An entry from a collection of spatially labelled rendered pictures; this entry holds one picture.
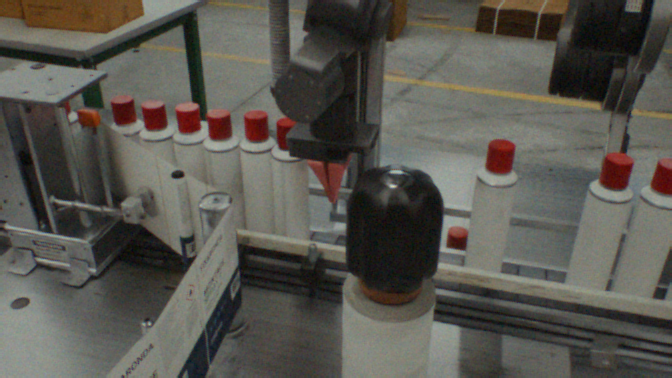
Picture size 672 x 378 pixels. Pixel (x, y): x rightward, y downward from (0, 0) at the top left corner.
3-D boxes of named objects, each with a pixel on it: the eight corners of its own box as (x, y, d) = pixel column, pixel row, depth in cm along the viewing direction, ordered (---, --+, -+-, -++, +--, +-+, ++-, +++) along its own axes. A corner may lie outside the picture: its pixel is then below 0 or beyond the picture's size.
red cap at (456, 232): (450, 239, 102) (452, 222, 100) (469, 245, 100) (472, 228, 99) (442, 249, 100) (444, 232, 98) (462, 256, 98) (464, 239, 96)
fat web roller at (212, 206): (205, 333, 76) (187, 207, 66) (220, 309, 80) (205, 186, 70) (238, 340, 75) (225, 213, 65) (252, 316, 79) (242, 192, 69)
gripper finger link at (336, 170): (344, 217, 76) (344, 149, 71) (289, 208, 77) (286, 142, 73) (357, 190, 81) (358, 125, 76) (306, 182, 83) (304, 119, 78)
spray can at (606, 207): (564, 299, 82) (598, 165, 71) (562, 275, 86) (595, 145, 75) (605, 306, 80) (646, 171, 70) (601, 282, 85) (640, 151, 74)
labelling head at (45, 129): (14, 260, 88) (-41, 94, 75) (69, 213, 99) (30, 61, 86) (97, 277, 85) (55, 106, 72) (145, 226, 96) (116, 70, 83)
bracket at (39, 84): (-36, 96, 76) (-38, 89, 75) (25, 67, 85) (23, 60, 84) (56, 108, 73) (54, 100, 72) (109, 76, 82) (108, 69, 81)
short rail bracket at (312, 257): (300, 316, 86) (298, 248, 80) (307, 303, 88) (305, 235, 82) (322, 321, 85) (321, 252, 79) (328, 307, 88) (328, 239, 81)
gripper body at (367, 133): (367, 161, 71) (369, 102, 67) (285, 150, 73) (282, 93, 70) (379, 138, 76) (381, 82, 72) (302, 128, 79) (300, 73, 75)
